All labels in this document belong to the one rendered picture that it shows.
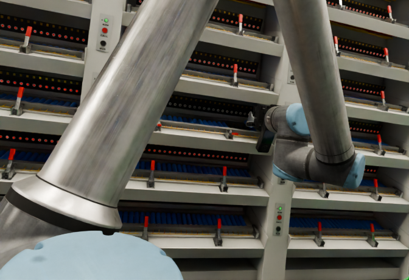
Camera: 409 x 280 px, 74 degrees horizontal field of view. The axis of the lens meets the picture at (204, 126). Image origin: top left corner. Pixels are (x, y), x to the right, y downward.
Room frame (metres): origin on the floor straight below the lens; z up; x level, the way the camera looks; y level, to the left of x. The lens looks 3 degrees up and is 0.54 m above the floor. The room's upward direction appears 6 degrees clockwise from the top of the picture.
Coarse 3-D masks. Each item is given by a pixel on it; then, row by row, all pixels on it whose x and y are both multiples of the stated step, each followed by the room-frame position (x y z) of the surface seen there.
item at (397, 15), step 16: (400, 0) 1.34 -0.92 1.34; (400, 16) 1.33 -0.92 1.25; (400, 48) 1.32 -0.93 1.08; (384, 80) 1.40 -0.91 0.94; (400, 96) 1.30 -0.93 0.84; (384, 128) 1.37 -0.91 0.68; (400, 128) 1.29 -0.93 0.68; (400, 176) 1.27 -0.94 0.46; (400, 224) 1.26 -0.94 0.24; (400, 272) 1.24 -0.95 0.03
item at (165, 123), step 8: (160, 120) 0.98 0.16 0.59; (176, 128) 0.97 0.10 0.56; (192, 128) 1.01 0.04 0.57; (200, 128) 1.01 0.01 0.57; (208, 128) 1.02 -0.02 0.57; (216, 128) 1.02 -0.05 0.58; (224, 128) 1.03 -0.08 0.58; (232, 128) 1.05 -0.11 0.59; (248, 136) 1.04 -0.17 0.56; (256, 136) 1.07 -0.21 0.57
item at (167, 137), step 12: (168, 108) 1.10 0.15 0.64; (180, 108) 1.11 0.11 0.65; (240, 120) 1.18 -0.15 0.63; (156, 132) 0.93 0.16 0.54; (168, 132) 0.95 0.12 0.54; (180, 132) 0.97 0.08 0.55; (192, 132) 0.99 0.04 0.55; (156, 144) 0.94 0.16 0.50; (168, 144) 0.95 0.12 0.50; (180, 144) 0.96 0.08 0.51; (192, 144) 0.97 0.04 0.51; (204, 144) 0.98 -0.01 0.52; (216, 144) 0.99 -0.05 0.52; (228, 144) 1.00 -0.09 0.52; (240, 144) 1.01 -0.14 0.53; (252, 144) 1.02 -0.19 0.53
